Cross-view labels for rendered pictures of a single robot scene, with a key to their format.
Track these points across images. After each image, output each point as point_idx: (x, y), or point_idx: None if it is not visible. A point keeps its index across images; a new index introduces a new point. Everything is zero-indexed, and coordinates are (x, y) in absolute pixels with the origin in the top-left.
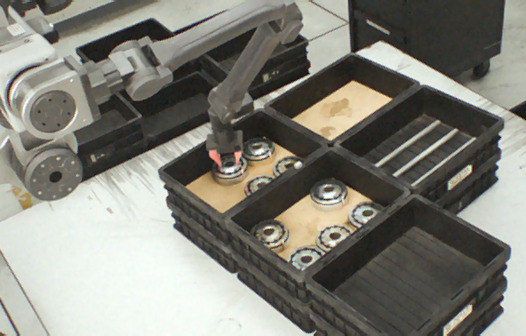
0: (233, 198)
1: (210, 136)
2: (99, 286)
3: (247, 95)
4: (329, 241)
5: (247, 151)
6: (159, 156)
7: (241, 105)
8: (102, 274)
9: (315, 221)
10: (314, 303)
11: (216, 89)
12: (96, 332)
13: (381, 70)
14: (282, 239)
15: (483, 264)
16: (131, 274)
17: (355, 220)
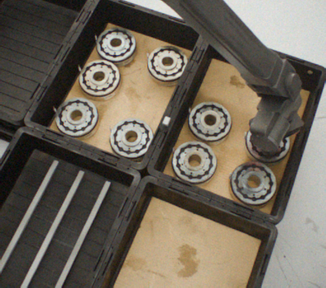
0: (239, 109)
1: (297, 121)
2: (317, 31)
3: (260, 127)
4: (102, 68)
5: (262, 171)
6: None
7: (247, 85)
8: (325, 42)
9: (133, 106)
10: None
11: (281, 59)
12: None
13: None
14: (150, 58)
15: None
16: (300, 51)
17: (86, 105)
